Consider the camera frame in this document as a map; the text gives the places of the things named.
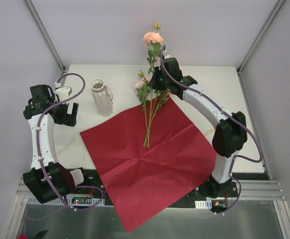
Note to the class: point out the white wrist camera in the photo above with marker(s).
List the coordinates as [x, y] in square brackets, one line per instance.
[165, 55]
[63, 92]

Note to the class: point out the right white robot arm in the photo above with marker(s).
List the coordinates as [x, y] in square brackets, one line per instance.
[230, 133]

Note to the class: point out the left aluminium frame post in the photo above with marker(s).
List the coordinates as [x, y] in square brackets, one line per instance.
[44, 34]

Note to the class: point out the white ribbed ceramic vase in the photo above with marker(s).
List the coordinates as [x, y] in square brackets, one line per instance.
[102, 97]

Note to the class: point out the right white cable duct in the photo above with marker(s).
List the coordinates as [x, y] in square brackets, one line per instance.
[207, 204]

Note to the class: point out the white cable duct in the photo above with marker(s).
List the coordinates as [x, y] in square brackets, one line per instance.
[207, 204]
[77, 201]

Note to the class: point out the pink flower bunch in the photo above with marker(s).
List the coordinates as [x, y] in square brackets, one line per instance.
[151, 102]

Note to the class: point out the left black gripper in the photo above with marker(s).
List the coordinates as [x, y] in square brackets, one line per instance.
[68, 113]

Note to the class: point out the red black object bottom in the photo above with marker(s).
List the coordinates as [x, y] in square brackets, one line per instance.
[39, 235]

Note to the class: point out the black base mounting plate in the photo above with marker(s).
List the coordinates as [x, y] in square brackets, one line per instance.
[92, 178]

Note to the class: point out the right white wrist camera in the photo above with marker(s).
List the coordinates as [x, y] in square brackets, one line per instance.
[165, 55]

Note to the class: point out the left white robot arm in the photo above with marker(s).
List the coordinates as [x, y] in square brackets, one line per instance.
[47, 179]

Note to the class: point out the brown red wrapping paper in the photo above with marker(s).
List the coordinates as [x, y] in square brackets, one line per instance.
[142, 181]

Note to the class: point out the right aluminium frame post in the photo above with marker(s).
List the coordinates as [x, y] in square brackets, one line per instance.
[279, 4]

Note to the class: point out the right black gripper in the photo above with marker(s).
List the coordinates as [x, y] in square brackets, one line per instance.
[156, 79]

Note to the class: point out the aluminium frame post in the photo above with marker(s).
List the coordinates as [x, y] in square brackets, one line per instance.
[279, 4]
[44, 34]

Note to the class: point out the left white cable duct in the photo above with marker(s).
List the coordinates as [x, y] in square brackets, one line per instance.
[77, 201]

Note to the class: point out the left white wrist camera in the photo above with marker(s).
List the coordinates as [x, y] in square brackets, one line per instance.
[63, 92]

